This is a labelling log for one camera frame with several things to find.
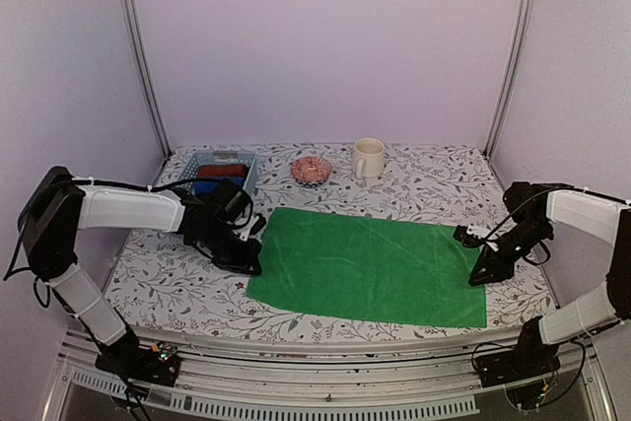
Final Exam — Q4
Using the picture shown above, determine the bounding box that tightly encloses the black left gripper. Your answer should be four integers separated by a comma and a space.
196, 222, 263, 276

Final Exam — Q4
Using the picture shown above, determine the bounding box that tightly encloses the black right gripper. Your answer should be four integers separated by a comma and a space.
470, 219, 552, 286

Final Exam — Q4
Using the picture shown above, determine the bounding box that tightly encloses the green microfibre towel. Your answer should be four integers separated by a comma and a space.
246, 208, 487, 328

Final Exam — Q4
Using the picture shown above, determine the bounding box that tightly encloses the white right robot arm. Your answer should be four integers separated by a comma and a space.
455, 181, 630, 378

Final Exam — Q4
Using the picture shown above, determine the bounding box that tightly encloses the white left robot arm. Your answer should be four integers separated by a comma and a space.
18, 166, 263, 376

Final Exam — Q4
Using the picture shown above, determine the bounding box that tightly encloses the blue rolled towel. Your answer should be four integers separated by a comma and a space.
192, 176, 245, 194

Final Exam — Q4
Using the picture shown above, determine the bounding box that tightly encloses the light blue plastic basket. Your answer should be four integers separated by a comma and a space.
179, 150, 257, 195

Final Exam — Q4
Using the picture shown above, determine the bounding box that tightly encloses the red rolled towel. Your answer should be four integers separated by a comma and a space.
197, 164, 248, 178

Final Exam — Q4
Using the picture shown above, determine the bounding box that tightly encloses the red patterned small bowl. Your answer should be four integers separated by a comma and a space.
291, 156, 332, 187

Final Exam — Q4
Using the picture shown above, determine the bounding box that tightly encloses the cream ceramic mug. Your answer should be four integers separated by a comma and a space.
352, 138, 386, 178

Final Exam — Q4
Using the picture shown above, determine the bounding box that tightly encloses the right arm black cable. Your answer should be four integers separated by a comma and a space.
467, 183, 588, 383

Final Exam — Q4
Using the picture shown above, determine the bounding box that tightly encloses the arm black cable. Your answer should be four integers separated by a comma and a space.
2, 176, 265, 312
467, 183, 588, 383

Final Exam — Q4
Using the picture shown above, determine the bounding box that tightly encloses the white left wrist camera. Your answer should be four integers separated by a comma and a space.
239, 213, 267, 242

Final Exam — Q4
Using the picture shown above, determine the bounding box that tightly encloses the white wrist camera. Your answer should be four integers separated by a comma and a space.
239, 213, 267, 242
453, 225, 499, 251

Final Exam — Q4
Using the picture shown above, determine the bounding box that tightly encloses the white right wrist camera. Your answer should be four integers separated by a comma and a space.
453, 225, 499, 251

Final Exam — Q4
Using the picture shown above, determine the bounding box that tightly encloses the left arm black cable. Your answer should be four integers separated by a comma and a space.
2, 176, 265, 312

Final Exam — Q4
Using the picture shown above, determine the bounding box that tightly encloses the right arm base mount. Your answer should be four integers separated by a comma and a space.
472, 316, 560, 387

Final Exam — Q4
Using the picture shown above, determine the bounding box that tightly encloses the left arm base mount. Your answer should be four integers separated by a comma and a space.
94, 325, 181, 387

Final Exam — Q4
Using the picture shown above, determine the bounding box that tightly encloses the aluminium front rail frame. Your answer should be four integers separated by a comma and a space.
41, 328, 617, 420

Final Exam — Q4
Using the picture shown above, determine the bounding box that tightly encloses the aluminium right corner post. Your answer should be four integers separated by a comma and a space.
483, 0, 534, 161

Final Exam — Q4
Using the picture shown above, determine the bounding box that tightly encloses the aluminium corner post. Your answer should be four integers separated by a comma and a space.
120, 0, 173, 158
483, 0, 534, 161

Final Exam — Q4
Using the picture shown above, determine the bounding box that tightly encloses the aluminium left corner post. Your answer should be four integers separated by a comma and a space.
120, 0, 173, 158

